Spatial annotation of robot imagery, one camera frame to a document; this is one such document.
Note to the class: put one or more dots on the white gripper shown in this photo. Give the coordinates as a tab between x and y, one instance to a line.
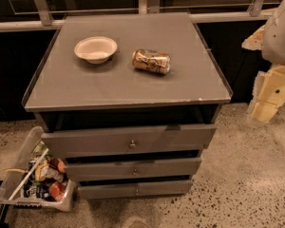
279	39

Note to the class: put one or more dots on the grey drawer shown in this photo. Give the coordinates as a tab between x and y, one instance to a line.
128	140
120	170
133	190

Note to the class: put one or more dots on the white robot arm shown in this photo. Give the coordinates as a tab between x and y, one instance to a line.
270	40

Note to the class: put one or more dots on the grey top drawer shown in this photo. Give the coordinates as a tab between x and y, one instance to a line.
128	140

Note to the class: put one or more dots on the grey bottom drawer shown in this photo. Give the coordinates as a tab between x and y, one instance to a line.
133	190

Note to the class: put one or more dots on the grey drawer cabinet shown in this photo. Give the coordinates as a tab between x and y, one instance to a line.
68	93

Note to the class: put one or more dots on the gold drink can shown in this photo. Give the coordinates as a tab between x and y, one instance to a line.
151	61

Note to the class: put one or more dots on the white paper bowl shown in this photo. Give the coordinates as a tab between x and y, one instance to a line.
96	50

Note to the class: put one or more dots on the orange snack packet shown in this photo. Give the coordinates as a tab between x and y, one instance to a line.
57	190

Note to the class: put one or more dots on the cream snack bag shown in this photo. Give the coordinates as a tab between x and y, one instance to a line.
48	171

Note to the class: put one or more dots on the white stick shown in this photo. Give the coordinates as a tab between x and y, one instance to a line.
22	182

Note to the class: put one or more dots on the green snack packet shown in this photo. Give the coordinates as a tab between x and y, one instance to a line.
39	148

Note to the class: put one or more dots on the clear plastic bin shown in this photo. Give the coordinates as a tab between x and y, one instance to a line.
24	161

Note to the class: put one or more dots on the metal railing frame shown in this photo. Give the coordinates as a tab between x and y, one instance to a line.
17	15

